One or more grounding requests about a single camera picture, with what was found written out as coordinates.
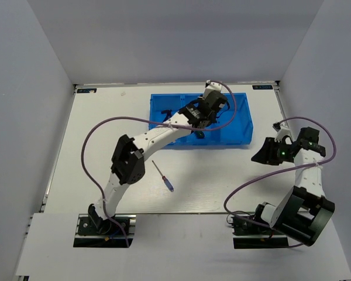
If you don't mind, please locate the green stubby screwdriver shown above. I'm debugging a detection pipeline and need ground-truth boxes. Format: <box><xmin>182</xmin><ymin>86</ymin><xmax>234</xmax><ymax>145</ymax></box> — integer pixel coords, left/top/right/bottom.
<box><xmin>194</xmin><ymin>131</ymin><xmax>205</xmax><ymax>139</ymax></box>

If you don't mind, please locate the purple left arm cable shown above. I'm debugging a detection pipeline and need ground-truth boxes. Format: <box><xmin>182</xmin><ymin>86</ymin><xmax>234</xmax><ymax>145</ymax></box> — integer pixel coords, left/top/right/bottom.
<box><xmin>81</xmin><ymin>79</ymin><xmax>238</xmax><ymax>246</ymax></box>

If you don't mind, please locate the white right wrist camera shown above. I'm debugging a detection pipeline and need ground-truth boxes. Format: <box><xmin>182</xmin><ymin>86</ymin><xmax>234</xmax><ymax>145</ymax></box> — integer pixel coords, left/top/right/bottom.
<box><xmin>273</xmin><ymin>122</ymin><xmax>292</xmax><ymax>143</ymax></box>

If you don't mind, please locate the right corner label sticker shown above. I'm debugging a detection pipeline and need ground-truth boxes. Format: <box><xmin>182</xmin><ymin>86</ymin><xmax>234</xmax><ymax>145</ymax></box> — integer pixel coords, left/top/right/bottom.
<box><xmin>252</xmin><ymin>85</ymin><xmax>273</xmax><ymax>90</ymax></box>

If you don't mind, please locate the blue three-compartment plastic bin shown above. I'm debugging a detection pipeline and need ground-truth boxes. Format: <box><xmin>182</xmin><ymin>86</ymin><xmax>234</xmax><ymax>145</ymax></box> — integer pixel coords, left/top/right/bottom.
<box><xmin>149</xmin><ymin>92</ymin><xmax>253</xmax><ymax>148</ymax></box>

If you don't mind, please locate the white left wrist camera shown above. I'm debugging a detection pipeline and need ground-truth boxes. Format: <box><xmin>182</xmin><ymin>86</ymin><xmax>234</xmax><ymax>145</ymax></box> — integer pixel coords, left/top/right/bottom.
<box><xmin>202</xmin><ymin>80</ymin><xmax>222</xmax><ymax>100</ymax></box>

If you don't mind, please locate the red blue handled screwdriver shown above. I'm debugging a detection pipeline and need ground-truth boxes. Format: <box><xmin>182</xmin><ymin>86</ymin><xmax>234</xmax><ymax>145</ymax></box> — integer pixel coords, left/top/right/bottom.
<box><xmin>152</xmin><ymin>160</ymin><xmax>174</xmax><ymax>192</ymax></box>

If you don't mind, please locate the large brown hex key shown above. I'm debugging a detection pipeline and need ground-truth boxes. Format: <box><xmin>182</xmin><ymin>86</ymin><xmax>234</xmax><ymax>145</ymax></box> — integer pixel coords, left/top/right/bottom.
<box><xmin>161</xmin><ymin>109</ymin><xmax>172</xmax><ymax>122</ymax></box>

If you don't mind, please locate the corner label sticker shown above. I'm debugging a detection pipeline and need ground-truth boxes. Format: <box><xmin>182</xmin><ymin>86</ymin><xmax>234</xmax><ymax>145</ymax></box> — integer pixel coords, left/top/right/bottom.
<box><xmin>252</xmin><ymin>85</ymin><xmax>273</xmax><ymax>90</ymax></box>
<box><xmin>77</xmin><ymin>88</ymin><xmax>97</xmax><ymax>94</ymax></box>

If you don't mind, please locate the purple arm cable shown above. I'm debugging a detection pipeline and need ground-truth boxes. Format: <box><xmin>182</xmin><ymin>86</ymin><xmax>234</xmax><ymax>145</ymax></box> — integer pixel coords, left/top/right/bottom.
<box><xmin>81</xmin><ymin>79</ymin><xmax>238</xmax><ymax>246</ymax></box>
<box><xmin>223</xmin><ymin>116</ymin><xmax>337</xmax><ymax>249</ymax></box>

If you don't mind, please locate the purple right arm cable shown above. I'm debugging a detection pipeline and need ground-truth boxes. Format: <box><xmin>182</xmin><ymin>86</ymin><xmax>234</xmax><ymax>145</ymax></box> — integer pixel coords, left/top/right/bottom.
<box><xmin>223</xmin><ymin>116</ymin><xmax>337</xmax><ymax>249</ymax></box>

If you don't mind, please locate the left corner label sticker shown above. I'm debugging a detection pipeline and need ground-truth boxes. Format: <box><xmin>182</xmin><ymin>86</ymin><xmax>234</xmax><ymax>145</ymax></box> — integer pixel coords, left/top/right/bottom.
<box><xmin>77</xmin><ymin>88</ymin><xmax>97</xmax><ymax>94</ymax></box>

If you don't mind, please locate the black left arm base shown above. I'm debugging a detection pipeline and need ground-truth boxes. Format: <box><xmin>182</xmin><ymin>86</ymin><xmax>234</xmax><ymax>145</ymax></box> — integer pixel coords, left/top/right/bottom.
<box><xmin>73</xmin><ymin>214</ymin><xmax>136</xmax><ymax>248</ymax></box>

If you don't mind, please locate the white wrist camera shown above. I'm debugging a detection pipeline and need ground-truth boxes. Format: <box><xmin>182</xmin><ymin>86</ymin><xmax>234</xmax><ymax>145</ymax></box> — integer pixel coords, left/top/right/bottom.
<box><xmin>202</xmin><ymin>80</ymin><xmax>222</xmax><ymax>100</ymax></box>
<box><xmin>273</xmin><ymin>122</ymin><xmax>292</xmax><ymax>143</ymax></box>

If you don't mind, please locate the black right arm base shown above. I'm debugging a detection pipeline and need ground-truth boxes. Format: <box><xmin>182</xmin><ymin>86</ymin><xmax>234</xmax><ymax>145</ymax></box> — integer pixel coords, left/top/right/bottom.
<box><xmin>226</xmin><ymin>215</ymin><xmax>290</xmax><ymax>249</ymax></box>

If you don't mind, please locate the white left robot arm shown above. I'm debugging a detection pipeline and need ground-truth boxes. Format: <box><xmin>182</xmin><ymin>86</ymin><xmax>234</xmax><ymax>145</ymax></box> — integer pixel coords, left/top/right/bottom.
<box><xmin>88</xmin><ymin>82</ymin><xmax>228</xmax><ymax>234</ymax></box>

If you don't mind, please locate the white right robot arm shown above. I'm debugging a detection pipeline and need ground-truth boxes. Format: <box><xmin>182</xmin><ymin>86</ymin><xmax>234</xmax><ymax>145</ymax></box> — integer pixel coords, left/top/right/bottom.
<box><xmin>252</xmin><ymin>124</ymin><xmax>335</xmax><ymax>246</ymax></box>

